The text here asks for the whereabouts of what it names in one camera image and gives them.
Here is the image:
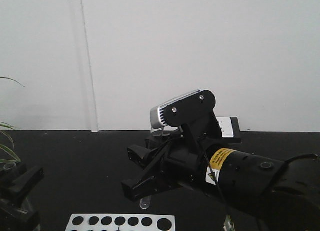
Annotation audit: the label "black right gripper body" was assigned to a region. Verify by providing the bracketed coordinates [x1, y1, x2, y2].
[144, 131, 213, 194]

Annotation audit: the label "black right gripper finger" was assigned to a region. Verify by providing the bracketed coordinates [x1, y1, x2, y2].
[121, 165, 180, 200]
[127, 145, 160, 168]

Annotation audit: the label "transparent test tube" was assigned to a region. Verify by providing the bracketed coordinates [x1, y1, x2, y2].
[0, 162, 17, 172]
[139, 127, 164, 209]

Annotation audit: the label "green plant leaves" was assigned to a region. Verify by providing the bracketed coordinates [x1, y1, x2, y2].
[0, 77, 26, 164]

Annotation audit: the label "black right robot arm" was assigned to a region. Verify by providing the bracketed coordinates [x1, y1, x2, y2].
[121, 132, 320, 231]

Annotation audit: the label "white wall cable conduit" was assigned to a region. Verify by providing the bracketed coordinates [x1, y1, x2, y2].
[79, 0, 100, 133]

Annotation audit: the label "black camera cable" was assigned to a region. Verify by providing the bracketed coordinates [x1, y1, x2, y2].
[174, 125, 320, 217]

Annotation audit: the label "white power socket black base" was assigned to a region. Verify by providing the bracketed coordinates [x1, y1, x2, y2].
[216, 117, 242, 144]

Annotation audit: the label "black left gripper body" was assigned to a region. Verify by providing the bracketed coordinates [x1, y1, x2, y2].
[0, 162, 44, 231]

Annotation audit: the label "white test tube rack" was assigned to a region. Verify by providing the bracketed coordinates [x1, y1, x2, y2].
[65, 213, 176, 231]

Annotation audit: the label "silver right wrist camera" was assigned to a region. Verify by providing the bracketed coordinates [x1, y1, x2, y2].
[150, 89, 216, 129]

